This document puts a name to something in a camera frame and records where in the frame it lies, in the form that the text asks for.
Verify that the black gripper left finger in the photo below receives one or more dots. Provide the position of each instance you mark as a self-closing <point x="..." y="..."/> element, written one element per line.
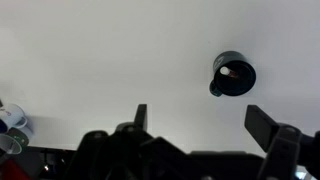
<point x="110" y="153"/>

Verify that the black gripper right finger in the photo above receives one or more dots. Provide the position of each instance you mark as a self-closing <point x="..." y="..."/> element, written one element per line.
<point x="280" y="146"/>

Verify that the marker with white end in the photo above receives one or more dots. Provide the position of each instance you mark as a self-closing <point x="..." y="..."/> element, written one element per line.
<point x="225" y="71"/>

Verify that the dark blue speckled mug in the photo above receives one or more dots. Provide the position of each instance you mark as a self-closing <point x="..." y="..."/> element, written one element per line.
<point x="233" y="83"/>

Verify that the red object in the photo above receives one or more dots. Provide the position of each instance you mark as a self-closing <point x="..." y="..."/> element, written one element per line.
<point x="10" y="170"/>

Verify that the white mug with blue print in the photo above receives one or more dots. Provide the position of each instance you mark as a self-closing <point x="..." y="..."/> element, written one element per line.
<point x="11" y="115"/>

